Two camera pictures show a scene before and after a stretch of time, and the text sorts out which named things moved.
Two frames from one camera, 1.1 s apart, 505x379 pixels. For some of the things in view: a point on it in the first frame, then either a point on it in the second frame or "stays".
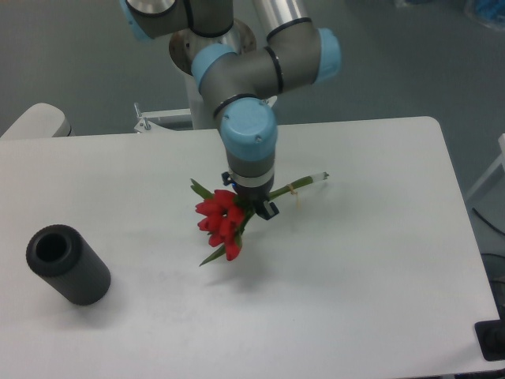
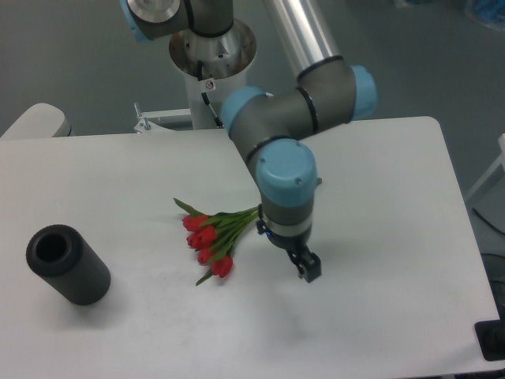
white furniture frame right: (499, 160) stays
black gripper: (253, 197) to (298, 250)
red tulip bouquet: (222, 218) to (212, 236)
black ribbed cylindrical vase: (58, 251) stays
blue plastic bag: (491, 13) stays
